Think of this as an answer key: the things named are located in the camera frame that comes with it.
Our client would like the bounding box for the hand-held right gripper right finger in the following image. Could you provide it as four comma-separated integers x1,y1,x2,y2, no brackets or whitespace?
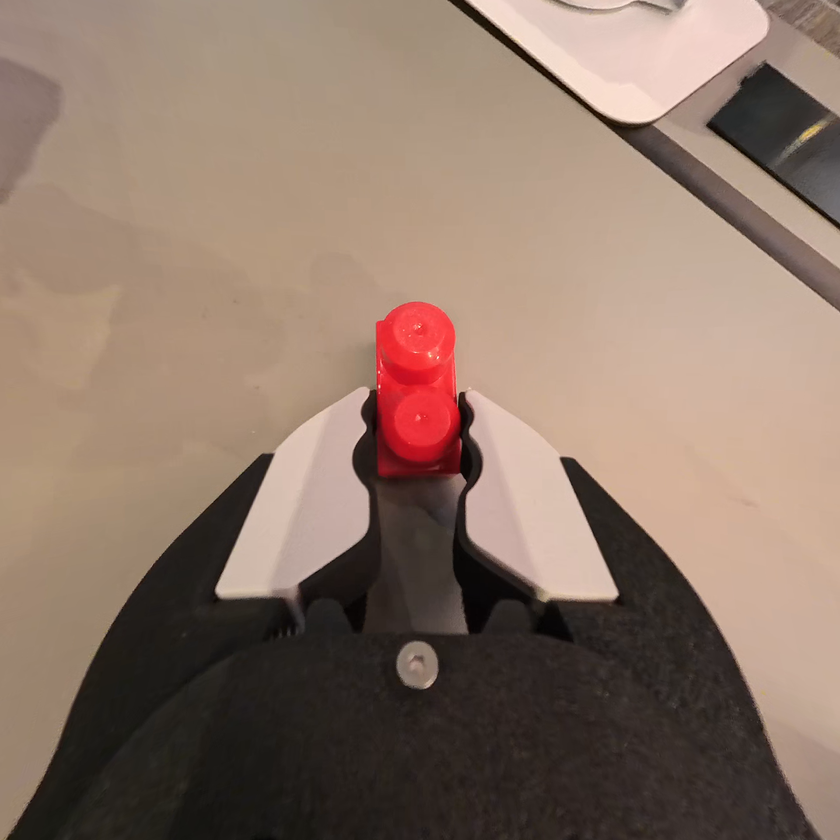
456,388,620,624

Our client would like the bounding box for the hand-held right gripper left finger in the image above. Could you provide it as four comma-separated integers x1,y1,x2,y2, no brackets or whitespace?
215,386,383,632

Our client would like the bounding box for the red two-stud block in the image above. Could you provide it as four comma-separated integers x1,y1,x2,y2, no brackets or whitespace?
375,302,463,479

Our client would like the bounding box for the grey desk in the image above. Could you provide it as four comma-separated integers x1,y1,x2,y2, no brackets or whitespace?
0,0,840,840

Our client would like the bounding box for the black desk plate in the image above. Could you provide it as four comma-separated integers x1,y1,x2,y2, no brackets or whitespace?
707,62,840,227

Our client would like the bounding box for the white board stand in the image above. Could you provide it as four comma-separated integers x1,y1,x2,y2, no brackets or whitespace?
469,0,770,126

